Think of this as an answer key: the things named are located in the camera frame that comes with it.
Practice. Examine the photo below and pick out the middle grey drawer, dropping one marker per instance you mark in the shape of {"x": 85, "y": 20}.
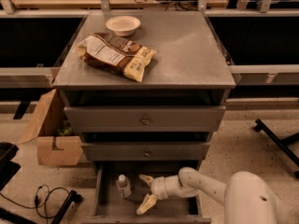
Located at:
{"x": 146, "y": 151}

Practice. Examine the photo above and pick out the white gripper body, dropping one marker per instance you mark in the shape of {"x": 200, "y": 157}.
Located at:
{"x": 159, "y": 188}

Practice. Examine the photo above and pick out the brown yellow chip bag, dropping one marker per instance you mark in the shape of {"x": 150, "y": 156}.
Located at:
{"x": 115, "y": 54}

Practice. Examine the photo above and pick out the cardboard box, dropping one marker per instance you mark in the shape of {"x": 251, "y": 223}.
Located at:
{"x": 52, "y": 149}

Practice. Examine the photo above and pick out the bottom grey drawer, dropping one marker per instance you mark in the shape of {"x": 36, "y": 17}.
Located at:
{"x": 110, "y": 208}

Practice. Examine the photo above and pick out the grey drawer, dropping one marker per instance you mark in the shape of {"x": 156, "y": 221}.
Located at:
{"x": 110, "y": 208}
{"x": 146, "y": 151}
{"x": 99, "y": 119}

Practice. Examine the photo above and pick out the grey drawer cabinet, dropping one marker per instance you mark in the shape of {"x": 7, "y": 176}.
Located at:
{"x": 188, "y": 69}

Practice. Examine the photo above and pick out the top grey drawer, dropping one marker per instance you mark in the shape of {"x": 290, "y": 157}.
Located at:
{"x": 99, "y": 119}

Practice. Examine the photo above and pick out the black stand leg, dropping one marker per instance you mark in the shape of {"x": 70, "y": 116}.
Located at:
{"x": 72, "y": 197}

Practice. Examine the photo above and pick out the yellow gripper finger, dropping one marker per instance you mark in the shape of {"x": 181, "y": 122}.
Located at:
{"x": 149, "y": 201}
{"x": 147, "y": 179}

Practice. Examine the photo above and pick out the clear plastic water bottle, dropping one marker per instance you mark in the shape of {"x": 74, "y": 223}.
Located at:
{"x": 124, "y": 186}

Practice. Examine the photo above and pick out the white bowl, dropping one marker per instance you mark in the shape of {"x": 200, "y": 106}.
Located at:
{"x": 123, "y": 25}

